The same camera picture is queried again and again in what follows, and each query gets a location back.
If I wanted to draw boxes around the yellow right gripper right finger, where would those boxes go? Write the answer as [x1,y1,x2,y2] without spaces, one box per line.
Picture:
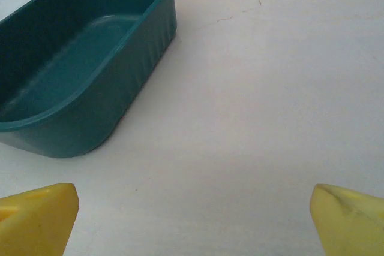
[310,183,384,256]

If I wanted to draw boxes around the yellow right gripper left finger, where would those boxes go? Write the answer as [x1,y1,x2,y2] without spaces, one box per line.
[0,182,80,256]

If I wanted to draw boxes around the teal plastic bin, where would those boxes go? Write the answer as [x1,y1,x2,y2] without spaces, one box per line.
[0,0,178,159]

